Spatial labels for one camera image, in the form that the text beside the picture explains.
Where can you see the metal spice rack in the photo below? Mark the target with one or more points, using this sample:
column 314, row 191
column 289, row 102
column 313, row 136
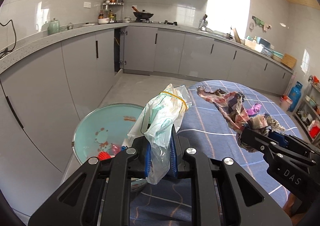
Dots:
column 111, row 11

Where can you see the purple wrapper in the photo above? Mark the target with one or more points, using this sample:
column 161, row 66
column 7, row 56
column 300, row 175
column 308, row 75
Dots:
column 254, row 110

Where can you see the blue gas cylinder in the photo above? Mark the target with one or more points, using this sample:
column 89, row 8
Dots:
column 294, row 95

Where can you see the teal metal trash bin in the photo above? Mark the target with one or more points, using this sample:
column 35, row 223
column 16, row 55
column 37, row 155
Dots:
column 104, row 131

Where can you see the metal storage shelf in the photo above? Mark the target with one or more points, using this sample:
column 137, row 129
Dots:
column 307, row 110

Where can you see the white printed plastic bag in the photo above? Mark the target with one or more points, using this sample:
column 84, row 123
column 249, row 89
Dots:
column 156, row 121

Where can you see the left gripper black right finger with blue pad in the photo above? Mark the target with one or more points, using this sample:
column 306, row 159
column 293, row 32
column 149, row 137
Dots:
column 222, row 192

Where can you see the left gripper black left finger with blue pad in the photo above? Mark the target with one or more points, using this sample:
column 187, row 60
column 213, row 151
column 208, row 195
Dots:
column 98, row 192

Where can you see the blue plaid tablecloth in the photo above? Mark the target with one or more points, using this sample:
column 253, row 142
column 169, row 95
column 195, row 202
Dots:
column 169, row 202

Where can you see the red white bucket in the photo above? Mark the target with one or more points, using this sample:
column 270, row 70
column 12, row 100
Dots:
column 285, row 103

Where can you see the green kettle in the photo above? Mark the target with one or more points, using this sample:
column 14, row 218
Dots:
column 53, row 27

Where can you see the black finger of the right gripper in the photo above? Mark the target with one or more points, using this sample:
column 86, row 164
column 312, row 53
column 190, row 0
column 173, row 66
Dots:
column 287, row 145

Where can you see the red foam fruit net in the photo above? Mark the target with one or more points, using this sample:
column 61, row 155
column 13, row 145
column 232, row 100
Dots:
column 103, row 156

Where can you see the plaid cloth rag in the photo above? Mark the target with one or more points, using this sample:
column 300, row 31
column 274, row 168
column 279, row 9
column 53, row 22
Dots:
column 231, row 108

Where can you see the grey kitchen cabinets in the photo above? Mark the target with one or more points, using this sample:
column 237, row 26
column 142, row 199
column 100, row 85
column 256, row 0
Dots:
column 57, row 79

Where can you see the black wok with lid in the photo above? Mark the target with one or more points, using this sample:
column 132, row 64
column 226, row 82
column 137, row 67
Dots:
column 141, row 15

